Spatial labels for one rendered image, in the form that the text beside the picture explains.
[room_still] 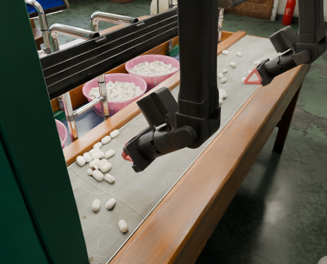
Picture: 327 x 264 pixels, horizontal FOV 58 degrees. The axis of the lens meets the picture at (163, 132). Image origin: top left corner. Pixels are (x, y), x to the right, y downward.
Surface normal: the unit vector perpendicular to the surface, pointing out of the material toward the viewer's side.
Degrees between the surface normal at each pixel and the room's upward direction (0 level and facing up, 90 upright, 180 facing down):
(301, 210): 0
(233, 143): 0
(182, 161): 0
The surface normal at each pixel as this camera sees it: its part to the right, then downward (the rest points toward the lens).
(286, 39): -0.72, 0.55
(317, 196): 0.00, -0.82
